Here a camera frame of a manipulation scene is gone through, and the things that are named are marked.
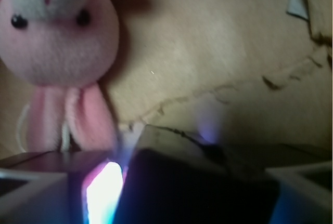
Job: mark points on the pink plush bunny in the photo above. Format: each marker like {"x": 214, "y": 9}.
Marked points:
{"x": 63, "y": 48}

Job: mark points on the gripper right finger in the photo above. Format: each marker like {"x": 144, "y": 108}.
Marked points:
{"x": 304, "y": 175}

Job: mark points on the brown paper bag bin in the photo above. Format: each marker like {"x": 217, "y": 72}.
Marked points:
{"x": 231, "y": 71}

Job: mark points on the black box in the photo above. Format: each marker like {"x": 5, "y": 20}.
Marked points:
{"x": 175, "y": 178}

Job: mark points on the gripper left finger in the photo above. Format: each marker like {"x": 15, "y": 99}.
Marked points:
{"x": 49, "y": 187}

